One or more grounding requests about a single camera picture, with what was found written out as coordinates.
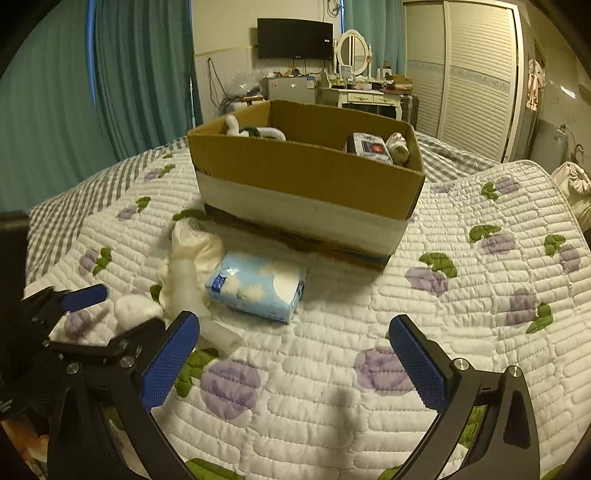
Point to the teal window curtain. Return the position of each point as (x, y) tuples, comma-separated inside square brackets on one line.
[(376, 32), (92, 92)]

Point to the dark printed tissue packet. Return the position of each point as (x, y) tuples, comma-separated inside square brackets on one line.
[(369, 146)]

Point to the white oval vanity mirror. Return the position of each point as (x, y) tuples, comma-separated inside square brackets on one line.
[(353, 50)]

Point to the hanging pale clothes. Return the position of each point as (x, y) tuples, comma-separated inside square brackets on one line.
[(536, 85)]

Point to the grey mini fridge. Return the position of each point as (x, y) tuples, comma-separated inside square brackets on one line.
[(288, 90)]

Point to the black wall television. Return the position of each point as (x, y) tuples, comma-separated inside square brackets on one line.
[(295, 39)]

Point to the dark suitcase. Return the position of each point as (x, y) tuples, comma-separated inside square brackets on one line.
[(410, 110)]

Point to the brown cardboard box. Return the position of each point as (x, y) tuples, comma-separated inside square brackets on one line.
[(300, 170)]

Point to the white plush toy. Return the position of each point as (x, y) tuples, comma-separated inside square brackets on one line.
[(233, 127)]

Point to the white dressing table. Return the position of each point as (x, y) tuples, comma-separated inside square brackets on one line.
[(355, 98)]

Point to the white louvred wardrobe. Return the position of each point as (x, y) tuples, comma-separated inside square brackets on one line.
[(475, 83)]

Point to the clear plastic bag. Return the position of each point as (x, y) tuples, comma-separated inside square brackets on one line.
[(244, 83)]

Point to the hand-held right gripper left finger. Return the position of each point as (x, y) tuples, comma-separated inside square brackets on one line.
[(170, 362)]

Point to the light blue tissue pack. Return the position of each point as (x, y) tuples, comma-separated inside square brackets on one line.
[(254, 286)]

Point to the white bundled bedding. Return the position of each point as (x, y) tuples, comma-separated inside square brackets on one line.
[(575, 189)]

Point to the rolled cream socks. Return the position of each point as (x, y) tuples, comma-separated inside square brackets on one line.
[(399, 147)]

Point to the white quilt with purple flowers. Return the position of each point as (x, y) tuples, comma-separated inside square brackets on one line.
[(346, 360)]

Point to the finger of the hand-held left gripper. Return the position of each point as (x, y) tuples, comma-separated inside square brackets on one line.
[(84, 296), (138, 336)]

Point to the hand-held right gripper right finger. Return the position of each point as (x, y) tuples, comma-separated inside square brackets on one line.
[(418, 364)]

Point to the fluffy white sock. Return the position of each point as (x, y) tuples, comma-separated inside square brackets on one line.
[(138, 311)]

